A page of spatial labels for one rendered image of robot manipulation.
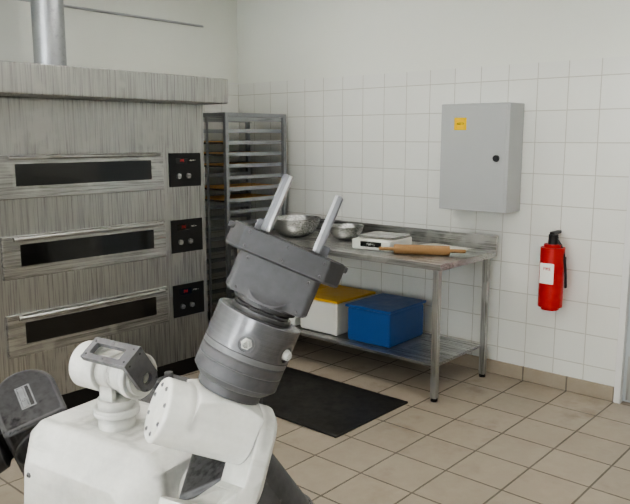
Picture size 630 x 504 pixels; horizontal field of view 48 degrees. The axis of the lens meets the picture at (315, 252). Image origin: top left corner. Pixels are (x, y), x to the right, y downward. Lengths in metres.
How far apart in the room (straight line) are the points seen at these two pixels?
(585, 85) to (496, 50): 0.65
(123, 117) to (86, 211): 0.62
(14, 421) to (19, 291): 3.13
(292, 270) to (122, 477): 0.41
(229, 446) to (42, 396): 0.52
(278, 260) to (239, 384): 0.12
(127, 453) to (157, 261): 3.81
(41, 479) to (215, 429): 0.42
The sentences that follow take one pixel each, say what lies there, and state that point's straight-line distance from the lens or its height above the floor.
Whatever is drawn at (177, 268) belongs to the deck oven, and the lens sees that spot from 4.86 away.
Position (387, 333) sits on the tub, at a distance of 4.81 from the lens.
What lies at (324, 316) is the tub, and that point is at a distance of 5.13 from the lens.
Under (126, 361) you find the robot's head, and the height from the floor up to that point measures 1.35.
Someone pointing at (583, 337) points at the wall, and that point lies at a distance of 4.87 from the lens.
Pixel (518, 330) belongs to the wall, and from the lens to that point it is 5.04.
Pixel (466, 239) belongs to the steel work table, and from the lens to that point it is 5.02.
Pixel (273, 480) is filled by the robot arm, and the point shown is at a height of 1.22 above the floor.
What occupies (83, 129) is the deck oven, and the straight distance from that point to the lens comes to 4.42.
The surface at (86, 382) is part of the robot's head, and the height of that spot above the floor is 1.30.
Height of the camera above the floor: 1.63
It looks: 9 degrees down
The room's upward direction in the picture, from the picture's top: straight up
